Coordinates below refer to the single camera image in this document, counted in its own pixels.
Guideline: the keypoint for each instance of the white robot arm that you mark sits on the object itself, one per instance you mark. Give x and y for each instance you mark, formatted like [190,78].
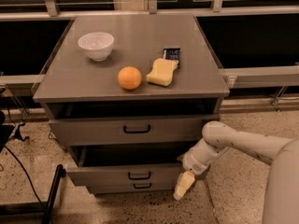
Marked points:
[281,199]

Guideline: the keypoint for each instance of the grey top drawer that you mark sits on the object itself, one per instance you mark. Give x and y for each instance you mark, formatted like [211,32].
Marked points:
[129,130]

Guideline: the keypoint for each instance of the grey bottom drawer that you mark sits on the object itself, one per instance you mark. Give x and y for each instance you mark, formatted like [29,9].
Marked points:
[133,187]

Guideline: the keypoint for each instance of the grey drawer cabinet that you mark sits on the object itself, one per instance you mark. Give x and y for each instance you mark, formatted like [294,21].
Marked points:
[77,87]

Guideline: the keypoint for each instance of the dark blue snack packet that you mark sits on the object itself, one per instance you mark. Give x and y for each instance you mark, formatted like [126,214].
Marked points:
[172,54]

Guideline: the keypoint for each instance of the white ceramic bowl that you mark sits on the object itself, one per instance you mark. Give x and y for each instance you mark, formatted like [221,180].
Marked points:
[97,46]

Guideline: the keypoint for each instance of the black stand leg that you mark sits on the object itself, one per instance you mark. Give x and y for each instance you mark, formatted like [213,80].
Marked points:
[44,208]

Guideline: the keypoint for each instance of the orange ball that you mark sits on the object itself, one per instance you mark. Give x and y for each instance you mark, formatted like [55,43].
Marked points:
[129,78]

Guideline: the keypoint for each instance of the grey drawer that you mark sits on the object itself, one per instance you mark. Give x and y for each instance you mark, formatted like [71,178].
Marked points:
[129,166]
[133,187]
[129,130]

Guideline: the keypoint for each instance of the metal window railing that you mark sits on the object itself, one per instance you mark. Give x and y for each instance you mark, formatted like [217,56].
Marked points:
[256,40]

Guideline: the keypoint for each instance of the yellow sponge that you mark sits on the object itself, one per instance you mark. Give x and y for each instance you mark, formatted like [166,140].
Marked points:
[162,72]

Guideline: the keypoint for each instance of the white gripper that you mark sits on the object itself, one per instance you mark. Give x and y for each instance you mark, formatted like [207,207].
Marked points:
[191,164]

